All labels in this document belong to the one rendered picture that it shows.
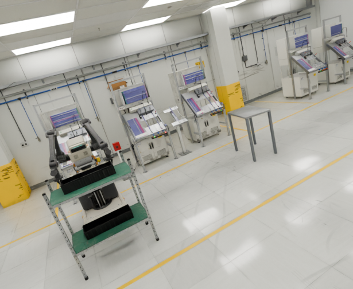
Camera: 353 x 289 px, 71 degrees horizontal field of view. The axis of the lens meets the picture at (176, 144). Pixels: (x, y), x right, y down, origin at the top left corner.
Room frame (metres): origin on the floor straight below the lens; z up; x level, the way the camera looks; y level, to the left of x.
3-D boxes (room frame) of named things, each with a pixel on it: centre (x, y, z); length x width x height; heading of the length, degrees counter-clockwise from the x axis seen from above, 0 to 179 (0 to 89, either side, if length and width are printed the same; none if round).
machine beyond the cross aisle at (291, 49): (7.21, -4.05, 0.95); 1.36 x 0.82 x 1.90; 20
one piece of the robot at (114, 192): (3.40, 1.33, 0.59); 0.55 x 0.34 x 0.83; 110
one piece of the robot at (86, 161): (3.04, 1.20, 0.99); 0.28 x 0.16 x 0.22; 110
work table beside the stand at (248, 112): (4.18, -1.36, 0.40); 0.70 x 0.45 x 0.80; 9
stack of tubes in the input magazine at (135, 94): (5.37, 0.54, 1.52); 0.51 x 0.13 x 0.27; 110
